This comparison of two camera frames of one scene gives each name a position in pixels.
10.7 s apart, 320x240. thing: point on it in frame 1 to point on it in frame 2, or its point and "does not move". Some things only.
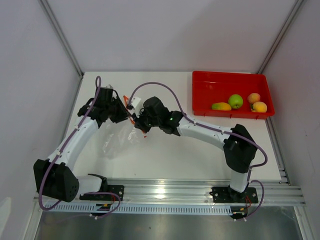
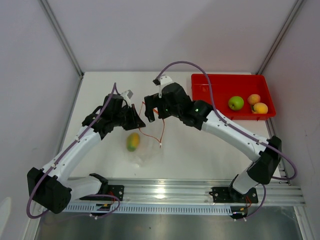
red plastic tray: x=209 y=88 does not move
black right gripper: x=138 y=123 to x=153 y=101
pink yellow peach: x=253 y=98 does not move
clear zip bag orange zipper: x=115 y=139 to x=144 y=146
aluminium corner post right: x=297 y=5 does not move
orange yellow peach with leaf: x=258 y=107 does not move
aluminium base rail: x=190 y=192 does not move
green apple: x=235 y=101 does not move
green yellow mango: x=221 y=106 to x=133 y=141
